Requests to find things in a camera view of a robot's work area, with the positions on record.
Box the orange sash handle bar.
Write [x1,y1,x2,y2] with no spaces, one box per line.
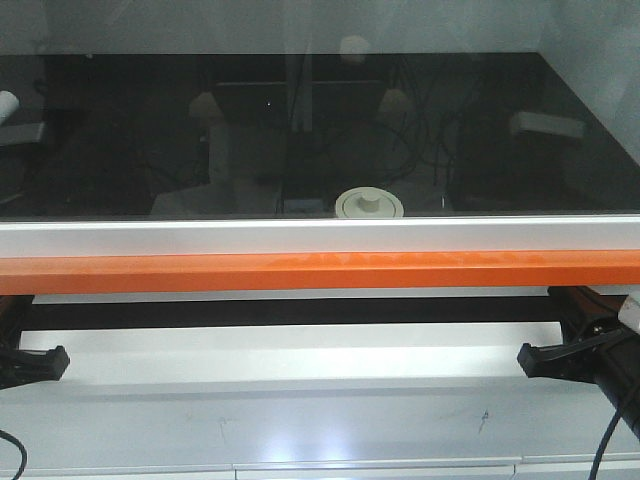
[1,250,639,295]

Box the black cable left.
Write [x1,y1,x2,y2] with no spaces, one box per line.
[0,428,28,480]

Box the glass jar with cream lid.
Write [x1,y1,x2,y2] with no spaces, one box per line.
[334,186,404,219]

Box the glass sash window panel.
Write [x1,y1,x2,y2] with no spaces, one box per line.
[1,1,639,258]

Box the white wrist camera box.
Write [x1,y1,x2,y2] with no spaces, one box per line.
[618,291,640,334]

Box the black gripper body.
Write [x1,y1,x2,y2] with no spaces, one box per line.
[547,286,640,401]

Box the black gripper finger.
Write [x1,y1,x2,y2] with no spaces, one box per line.
[517,328,625,383]
[1,346,70,388]

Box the white rolled paper tube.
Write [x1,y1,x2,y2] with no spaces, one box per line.
[0,90,20,123]

